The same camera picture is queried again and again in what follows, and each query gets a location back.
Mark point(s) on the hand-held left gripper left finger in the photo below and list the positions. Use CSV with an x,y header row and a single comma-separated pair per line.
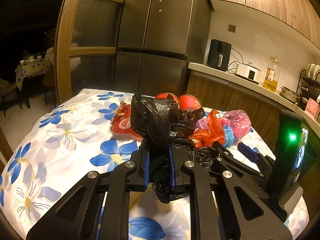
x,y
146,167

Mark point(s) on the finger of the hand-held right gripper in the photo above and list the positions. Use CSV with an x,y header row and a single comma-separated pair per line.
x,y
240,170
247,151

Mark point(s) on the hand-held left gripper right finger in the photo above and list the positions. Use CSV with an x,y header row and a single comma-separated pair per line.
x,y
172,166

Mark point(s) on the blue plastic bag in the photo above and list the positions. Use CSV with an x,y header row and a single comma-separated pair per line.
x,y
228,136

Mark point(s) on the pink plastic bag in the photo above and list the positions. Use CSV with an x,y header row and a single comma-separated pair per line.
x,y
238,122

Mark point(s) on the orange-red plastic bag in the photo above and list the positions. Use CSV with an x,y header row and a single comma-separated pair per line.
x,y
212,127

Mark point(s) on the black plastic bag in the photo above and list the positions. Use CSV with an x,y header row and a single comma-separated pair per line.
x,y
152,120

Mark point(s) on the red printed plastic bag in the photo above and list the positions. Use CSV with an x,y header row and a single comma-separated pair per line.
x,y
122,122

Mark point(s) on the purple plastic bag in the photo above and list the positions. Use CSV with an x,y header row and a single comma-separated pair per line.
x,y
203,124

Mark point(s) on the red paper cup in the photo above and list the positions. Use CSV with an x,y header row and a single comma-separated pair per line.
x,y
165,97
190,102

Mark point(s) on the pink utensil box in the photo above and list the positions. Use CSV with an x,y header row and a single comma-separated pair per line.
x,y
312,107

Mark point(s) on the wooden base cabinet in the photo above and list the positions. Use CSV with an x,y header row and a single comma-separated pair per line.
x,y
225,95

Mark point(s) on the steel basin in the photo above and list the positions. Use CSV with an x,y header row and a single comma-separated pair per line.
x,y
288,93

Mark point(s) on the cooking oil bottle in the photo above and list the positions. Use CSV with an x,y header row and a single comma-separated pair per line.
x,y
270,80

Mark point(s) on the black dish rack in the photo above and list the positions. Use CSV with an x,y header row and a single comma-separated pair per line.
x,y
306,87

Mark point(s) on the white electric cooker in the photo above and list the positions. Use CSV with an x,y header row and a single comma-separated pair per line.
x,y
247,72

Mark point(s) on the floral printed blanket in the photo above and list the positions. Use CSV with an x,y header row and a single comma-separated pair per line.
x,y
70,135

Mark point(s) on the row of white plates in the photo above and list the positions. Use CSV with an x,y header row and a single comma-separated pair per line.
x,y
313,71

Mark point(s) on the black air fryer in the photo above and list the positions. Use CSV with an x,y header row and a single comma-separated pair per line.
x,y
218,53

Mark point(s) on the dark chair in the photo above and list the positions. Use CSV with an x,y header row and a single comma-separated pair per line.
x,y
50,80

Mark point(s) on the steel refrigerator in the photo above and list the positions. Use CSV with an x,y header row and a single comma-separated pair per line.
x,y
160,30

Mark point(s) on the wooden glass-door cabinet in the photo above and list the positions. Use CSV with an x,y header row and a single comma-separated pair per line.
x,y
95,25

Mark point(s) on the table with dotted cloth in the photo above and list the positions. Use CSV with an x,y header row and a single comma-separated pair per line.
x,y
30,66

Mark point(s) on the wall socket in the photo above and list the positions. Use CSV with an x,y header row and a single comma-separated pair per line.
x,y
231,28

